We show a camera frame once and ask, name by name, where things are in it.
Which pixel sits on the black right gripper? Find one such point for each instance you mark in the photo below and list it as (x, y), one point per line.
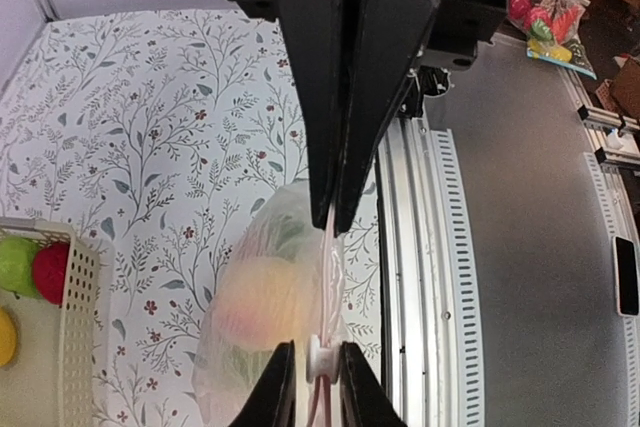
(387, 46)

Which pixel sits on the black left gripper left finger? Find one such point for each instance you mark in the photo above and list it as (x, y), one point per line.
(272, 402)

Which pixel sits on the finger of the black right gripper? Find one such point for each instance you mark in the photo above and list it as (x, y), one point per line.
(313, 31)

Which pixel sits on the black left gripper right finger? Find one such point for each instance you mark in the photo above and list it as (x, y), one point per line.
(363, 402)

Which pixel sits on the orange toy fruit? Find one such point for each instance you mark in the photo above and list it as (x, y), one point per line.
(263, 301)

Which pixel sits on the pink zip top bag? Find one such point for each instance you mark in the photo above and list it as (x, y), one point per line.
(225, 374)

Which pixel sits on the bag of toy food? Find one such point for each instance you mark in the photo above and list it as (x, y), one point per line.
(551, 29)

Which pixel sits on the floral table mat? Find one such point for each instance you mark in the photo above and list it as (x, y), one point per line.
(158, 136)

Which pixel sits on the beige plastic basket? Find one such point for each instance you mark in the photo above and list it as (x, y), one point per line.
(49, 380)

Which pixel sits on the dark red toy fruit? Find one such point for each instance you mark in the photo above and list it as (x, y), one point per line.
(49, 271)

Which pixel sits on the yellow toy lemon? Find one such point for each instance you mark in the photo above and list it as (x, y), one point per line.
(8, 338)

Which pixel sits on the green toy pepper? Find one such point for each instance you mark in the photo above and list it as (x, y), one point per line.
(17, 256)

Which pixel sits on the aluminium front rail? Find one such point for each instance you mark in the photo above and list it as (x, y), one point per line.
(433, 360)

